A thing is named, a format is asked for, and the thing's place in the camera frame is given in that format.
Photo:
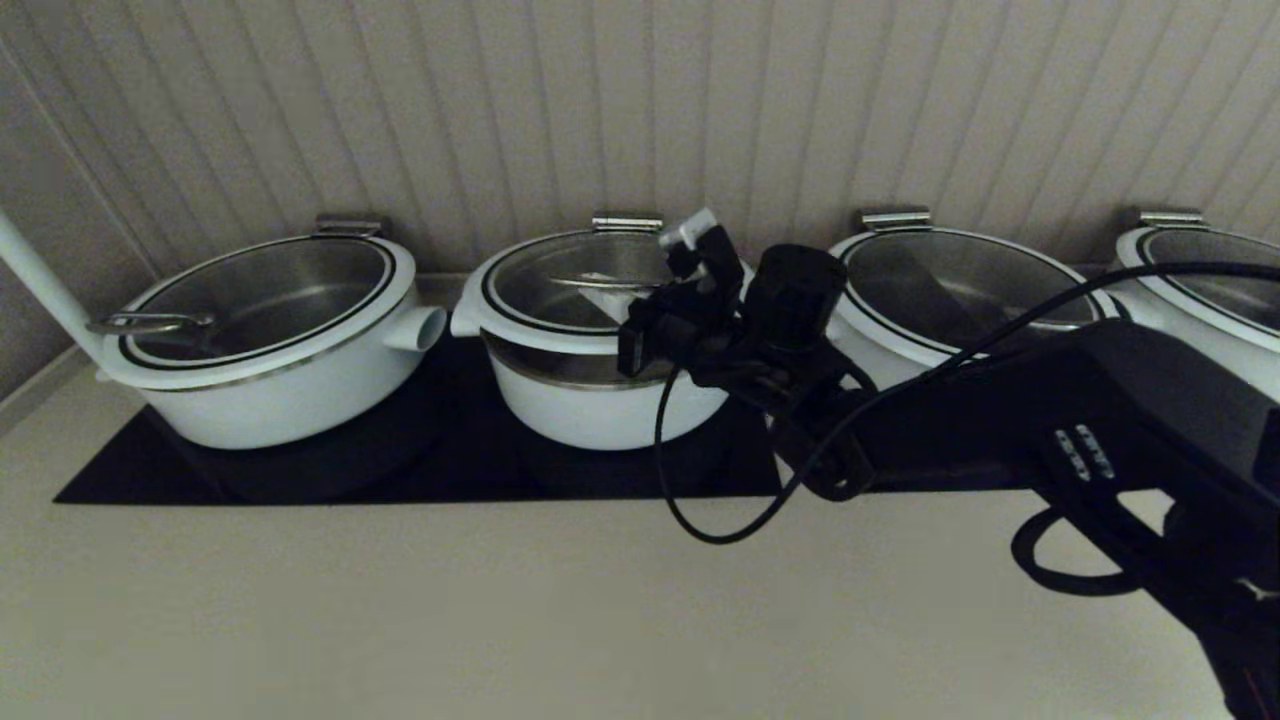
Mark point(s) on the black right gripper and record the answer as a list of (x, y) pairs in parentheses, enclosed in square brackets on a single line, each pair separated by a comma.
[(700, 345)]

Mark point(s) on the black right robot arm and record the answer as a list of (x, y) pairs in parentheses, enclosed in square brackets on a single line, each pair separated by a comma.
[(1100, 420)]

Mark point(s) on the white steel-lined pot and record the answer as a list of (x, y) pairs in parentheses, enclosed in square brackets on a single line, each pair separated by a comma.
[(300, 415), (1265, 372), (600, 420), (855, 355)]

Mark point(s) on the black glass induction cooktop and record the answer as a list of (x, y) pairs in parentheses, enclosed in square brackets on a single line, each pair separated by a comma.
[(300, 475), (950, 482)]

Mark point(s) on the white round pole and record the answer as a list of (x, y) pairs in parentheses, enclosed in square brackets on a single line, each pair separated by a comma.
[(40, 280)]

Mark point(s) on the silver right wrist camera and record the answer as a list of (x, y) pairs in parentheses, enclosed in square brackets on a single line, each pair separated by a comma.
[(688, 230)]

